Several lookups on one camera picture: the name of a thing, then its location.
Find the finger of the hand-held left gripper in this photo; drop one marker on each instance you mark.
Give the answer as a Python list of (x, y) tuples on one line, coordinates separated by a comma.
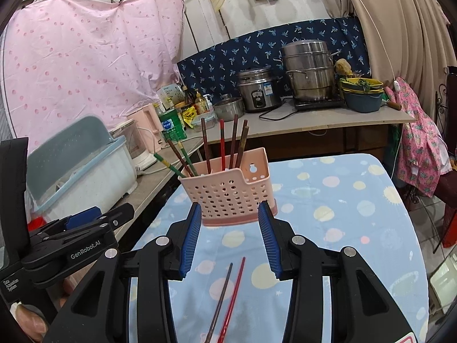
[(117, 218), (82, 218)]

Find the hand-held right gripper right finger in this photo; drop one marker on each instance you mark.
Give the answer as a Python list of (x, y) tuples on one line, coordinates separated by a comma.
[(269, 239)]

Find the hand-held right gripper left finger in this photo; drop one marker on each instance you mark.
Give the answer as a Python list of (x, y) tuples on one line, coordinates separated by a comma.
[(189, 235)]

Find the pink perforated utensil holder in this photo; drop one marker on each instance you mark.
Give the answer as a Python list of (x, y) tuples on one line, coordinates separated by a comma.
[(228, 196)]

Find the red chopstick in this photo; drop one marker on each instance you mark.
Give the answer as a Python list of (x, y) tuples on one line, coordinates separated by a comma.
[(222, 143), (231, 300)]

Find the green chopstick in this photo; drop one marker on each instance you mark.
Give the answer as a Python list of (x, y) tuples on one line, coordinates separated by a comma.
[(186, 156), (167, 164)]

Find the maroon chopstick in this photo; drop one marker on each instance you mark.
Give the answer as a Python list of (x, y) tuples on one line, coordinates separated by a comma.
[(233, 139)]

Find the person's left hand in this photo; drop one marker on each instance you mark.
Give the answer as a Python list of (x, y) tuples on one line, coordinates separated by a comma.
[(30, 319)]

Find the red plastic basin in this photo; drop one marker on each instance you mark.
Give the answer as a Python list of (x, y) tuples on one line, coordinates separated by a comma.
[(37, 220)]

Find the white dish drainer grey lid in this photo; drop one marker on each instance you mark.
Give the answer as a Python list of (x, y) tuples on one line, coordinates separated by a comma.
[(96, 182)]

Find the grey stone counter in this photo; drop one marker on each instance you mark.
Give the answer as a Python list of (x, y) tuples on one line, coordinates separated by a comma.
[(157, 185)]

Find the white kitchen appliance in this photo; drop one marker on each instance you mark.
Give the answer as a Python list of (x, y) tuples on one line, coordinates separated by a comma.
[(142, 157)]

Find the blue planet print tablecloth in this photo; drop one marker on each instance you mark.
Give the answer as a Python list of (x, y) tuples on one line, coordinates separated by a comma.
[(339, 193)]

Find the pink electric kettle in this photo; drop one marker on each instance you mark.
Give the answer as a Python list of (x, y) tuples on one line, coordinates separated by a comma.
[(146, 125)]

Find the clear food container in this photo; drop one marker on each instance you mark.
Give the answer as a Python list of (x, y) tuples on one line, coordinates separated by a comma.
[(200, 123)]

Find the yellow packet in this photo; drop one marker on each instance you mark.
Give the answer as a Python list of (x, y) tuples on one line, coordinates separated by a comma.
[(190, 116)]

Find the small steel pot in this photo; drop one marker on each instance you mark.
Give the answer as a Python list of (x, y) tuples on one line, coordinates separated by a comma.
[(228, 109)]

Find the clear pump bottle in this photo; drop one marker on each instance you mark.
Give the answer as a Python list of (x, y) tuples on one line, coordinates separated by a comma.
[(208, 104)]

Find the white printed carton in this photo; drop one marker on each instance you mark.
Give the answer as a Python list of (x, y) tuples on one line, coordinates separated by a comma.
[(169, 94)]

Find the wooden counter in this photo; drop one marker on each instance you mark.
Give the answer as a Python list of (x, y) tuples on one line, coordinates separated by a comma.
[(339, 118)]

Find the dark glass bottle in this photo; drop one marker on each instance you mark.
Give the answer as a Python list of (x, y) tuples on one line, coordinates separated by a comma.
[(186, 94)]

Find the black induction cooker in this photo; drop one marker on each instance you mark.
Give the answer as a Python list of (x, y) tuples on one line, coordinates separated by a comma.
[(317, 104)]

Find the steel rice cooker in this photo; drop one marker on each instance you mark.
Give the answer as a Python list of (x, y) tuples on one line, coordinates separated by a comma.
[(257, 91)]

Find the pink dotted hanging cloth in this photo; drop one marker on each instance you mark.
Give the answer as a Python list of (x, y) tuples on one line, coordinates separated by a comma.
[(89, 60)]

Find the blue plastic basin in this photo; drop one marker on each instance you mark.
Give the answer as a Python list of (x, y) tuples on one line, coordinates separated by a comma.
[(362, 103)]

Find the large steel steamer pot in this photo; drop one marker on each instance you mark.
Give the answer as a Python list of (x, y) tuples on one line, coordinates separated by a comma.
[(309, 71)]

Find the pink pineapple print garment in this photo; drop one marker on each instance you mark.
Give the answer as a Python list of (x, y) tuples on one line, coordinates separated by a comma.
[(417, 150)]

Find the navy floral cloth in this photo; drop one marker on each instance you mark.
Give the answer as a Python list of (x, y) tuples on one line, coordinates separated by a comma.
[(221, 60)]

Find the yellow rimmed bowls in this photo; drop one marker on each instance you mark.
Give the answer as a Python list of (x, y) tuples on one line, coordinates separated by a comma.
[(360, 85)]

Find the red bag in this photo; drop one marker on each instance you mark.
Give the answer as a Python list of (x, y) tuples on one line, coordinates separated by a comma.
[(450, 228)]

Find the dark red iron chair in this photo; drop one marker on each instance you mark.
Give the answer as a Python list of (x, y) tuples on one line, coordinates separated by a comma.
[(448, 185)]

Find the brown loofah sponge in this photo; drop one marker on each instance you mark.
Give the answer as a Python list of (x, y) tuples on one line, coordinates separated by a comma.
[(342, 67)]

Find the beige curtain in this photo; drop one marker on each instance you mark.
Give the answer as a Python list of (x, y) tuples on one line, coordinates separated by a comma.
[(410, 25)]

